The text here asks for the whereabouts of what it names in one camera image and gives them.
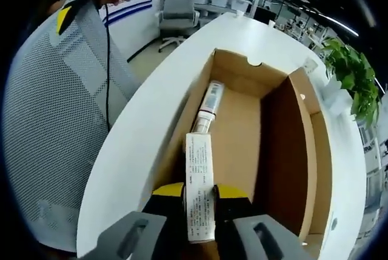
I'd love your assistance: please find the white tube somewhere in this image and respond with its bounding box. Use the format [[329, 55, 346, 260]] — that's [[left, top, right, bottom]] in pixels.
[[190, 81, 225, 136]]

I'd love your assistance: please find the green potted plant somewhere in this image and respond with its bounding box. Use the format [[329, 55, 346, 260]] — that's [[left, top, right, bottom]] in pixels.
[[319, 37, 381, 130]]

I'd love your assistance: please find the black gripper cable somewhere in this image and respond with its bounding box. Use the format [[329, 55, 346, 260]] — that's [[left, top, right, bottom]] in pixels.
[[101, 1, 112, 132]]

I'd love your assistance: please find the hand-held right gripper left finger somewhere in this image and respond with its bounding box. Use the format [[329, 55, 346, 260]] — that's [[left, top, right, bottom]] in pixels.
[[96, 182, 195, 260]]

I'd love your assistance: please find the blue striped wall board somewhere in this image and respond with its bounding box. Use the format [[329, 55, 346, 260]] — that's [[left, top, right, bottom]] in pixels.
[[101, 0, 152, 26]]

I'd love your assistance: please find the white printed carton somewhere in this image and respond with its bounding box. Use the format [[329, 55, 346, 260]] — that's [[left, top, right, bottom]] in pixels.
[[184, 132, 216, 245]]

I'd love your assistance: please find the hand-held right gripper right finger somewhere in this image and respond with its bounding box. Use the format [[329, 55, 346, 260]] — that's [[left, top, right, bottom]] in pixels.
[[213, 183, 307, 260]]

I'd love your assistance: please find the grey swivel office chair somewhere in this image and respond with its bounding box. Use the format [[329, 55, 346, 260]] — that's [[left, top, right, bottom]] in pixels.
[[157, 8, 201, 53]]

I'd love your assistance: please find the grey mesh office chair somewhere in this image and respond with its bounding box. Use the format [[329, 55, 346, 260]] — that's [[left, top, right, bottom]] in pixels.
[[1, 0, 143, 245]]

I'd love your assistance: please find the brown cardboard shoe box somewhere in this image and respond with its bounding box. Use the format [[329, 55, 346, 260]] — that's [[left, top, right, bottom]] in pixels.
[[138, 47, 336, 260]]

